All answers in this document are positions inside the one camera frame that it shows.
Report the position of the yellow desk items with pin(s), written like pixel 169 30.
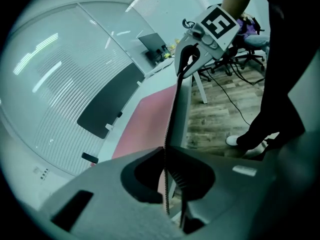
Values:
pixel 168 51

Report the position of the person's white shoe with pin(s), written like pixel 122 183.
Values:
pixel 232 140

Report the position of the person's right forearm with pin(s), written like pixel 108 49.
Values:
pixel 235 5

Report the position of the white table leg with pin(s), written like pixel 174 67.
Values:
pixel 201 89

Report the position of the person's black trousers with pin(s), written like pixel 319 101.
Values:
pixel 275 84

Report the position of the black office chair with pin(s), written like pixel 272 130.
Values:
pixel 252 57
pixel 222 64

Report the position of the black computer monitor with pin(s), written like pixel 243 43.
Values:
pixel 153 42

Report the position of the pink desk mat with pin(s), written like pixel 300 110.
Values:
pixel 147 124

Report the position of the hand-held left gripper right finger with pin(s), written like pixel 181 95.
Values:
pixel 225 189

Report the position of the black divider bracket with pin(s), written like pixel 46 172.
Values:
pixel 90 157

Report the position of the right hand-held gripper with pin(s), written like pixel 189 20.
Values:
pixel 218 24

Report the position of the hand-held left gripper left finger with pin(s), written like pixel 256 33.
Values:
pixel 105 204

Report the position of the black desk divider panel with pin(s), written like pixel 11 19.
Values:
pixel 112 101

